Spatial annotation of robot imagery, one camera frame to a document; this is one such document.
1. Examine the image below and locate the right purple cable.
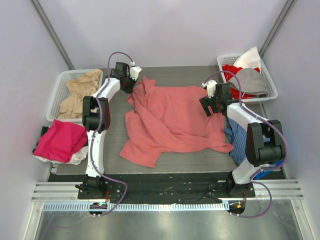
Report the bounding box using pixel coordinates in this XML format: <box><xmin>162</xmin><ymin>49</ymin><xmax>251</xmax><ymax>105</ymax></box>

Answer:
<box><xmin>202</xmin><ymin>71</ymin><xmax>290</xmax><ymax>218</ymax></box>

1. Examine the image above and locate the salmon pink t shirt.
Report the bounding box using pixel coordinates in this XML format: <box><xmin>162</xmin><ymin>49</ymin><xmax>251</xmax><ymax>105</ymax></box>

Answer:
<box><xmin>119</xmin><ymin>77</ymin><xmax>234</xmax><ymax>168</ymax></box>

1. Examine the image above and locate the grey bucket hat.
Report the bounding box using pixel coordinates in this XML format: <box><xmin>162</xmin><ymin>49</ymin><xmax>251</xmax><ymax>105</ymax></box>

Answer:
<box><xmin>235</xmin><ymin>68</ymin><xmax>270</xmax><ymax>97</ymax></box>

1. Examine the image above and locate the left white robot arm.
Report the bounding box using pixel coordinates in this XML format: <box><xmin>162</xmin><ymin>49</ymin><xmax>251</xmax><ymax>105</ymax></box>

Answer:
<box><xmin>75</xmin><ymin>62</ymin><xmax>142</xmax><ymax>200</ymax></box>

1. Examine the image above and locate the magenta t shirt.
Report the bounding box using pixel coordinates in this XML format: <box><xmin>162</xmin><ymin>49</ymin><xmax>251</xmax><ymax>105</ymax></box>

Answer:
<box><xmin>33</xmin><ymin>119</ymin><xmax>88</xmax><ymax>164</ymax></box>

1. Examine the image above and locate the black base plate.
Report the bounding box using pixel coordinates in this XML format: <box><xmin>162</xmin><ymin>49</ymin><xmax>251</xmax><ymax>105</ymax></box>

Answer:
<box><xmin>76</xmin><ymin>172</ymin><xmax>256</xmax><ymax>205</ymax></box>

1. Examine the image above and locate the purple cable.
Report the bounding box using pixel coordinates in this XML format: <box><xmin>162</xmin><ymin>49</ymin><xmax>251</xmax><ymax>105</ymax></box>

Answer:
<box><xmin>88</xmin><ymin>51</ymin><xmax>137</xmax><ymax>217</ymax></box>
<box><xmin>202</xmin><ymin>71</ymin><xmax>290</xmax><ymax>218</ymax></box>

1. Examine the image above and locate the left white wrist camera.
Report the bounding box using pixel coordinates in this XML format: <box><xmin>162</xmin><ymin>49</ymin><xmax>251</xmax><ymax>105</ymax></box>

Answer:
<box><xmin>129</xmin><ymin>61</ymin><xmax>142</xmax><ymax>81</ymax></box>

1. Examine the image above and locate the right white plastic basket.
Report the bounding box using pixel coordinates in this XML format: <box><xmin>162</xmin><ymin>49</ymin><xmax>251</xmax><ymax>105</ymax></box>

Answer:
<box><xmin>217</xmin><ymin>53</ymin><xmax>278</xmax><ymax>105</ymax></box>

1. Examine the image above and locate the left white plastic basket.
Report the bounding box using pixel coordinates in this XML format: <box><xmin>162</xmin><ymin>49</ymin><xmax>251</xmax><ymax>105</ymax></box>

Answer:
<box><xmin>46</xmin><ymin>69</ymin><xmax>103</xmax><ymax>124</ymax></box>

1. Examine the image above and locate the blue checkered shirt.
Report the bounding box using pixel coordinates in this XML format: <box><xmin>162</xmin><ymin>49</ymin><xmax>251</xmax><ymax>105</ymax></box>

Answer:
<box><xmin>222</xmin><ymin>117</ymin><xmax>282</xmax><ymax>173</ymax></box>

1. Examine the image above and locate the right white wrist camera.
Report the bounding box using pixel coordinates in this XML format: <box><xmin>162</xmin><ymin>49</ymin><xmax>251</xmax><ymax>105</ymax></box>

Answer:
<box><xmin>201</xmin><ymin>80</ymin><xmax>218</xmax><ymax>98</ymax></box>

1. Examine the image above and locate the bright blue garment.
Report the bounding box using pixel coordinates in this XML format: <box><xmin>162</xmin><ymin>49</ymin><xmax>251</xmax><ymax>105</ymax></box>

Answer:
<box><xmin>253</xmin><ymin>159</ymin><xmax>284</xmax><ymax>180</ymax></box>

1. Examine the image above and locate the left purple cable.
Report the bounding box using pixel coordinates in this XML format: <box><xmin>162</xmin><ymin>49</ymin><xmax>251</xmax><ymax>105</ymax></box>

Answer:
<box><xmin>88</xmin><ymin>51</ymin><xmax>137</xmax><ymax>217</ymax></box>

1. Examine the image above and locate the white plastic basket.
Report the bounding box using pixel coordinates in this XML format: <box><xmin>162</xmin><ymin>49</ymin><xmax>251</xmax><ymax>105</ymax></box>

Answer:
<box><xmin>46</xmin><ymin>69</ymin><xmax>103</xmax><ymax>124</ymax></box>
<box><xmin>217</xmin><ymin>53</ymin><xmax>278</xmax><ymax>105</ymax></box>

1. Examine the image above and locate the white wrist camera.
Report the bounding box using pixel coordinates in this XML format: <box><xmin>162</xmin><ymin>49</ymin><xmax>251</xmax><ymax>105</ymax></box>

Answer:
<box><xmin>129</xmin><ymin>61</ymin><xmax>142</xmax><ymax>81</ymax></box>
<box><xmin>201</xmin><ymin>80</ymin><xmax>218</xmax><ymax>98</ymax></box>

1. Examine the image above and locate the red garment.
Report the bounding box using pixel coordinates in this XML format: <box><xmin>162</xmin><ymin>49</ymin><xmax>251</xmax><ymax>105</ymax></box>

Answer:
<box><xmin>221</xmin><ymin>64</ymin><xmax>261</xmax><ymax>100</ymax></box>

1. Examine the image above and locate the cream white garment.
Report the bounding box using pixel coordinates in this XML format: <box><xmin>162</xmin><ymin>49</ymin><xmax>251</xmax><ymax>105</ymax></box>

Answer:
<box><xmin>34</xmin><ymin>146</ymin><xmax>89</xmax><ymax>165</ymax></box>

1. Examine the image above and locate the beige t shirt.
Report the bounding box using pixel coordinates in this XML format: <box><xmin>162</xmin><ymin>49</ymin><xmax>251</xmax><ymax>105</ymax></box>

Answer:
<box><xmin>58</xmin><ymin>69</ymin><xmax>103</xmax><ymax>119</ymax></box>

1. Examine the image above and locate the aluminium frame rail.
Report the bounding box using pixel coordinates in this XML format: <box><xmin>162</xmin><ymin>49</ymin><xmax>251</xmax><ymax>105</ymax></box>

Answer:
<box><xmin>31</xmin><ymin>179</ymin><xmax>304</xmax><ymax>202</ymax></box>

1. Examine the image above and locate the white slotted cable duct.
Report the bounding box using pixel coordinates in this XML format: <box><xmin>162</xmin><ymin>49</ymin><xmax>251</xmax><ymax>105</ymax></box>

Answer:
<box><xmin>42</xmin><ymin>201</ymin><xmax>230</xmax><ymax>212</ymax></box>

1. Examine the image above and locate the corner aluminium post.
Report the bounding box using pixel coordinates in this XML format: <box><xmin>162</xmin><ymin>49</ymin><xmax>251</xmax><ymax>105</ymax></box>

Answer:
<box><xmin>30</xmin><ymin>0</ymin><xmax>75</xmax><ymax>70</ymax></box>
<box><xmin>259</xmin><ymin>0</ymin><xmax>297</xmax><ymax>58</ymax></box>

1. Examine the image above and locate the right corner aluminium post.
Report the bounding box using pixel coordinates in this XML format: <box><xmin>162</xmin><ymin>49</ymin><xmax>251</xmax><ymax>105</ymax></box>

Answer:
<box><xmin>259</xmin><ymin>0</ymin><xmax>297</xmax><ymax>58</ymax></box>

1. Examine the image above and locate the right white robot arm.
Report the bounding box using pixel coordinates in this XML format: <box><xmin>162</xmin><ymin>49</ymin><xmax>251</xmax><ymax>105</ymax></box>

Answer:
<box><xmin>199</xmin><ymin>80</ymin><xmax>286</xmax><ymax>198</ymax></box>

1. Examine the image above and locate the left corner aluminium post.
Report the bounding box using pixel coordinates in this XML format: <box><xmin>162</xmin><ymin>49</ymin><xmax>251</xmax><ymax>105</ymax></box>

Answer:
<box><xmin>30</xmin><ymin>0</ymin><xmax>75</xmax><ymax>70</ymax></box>

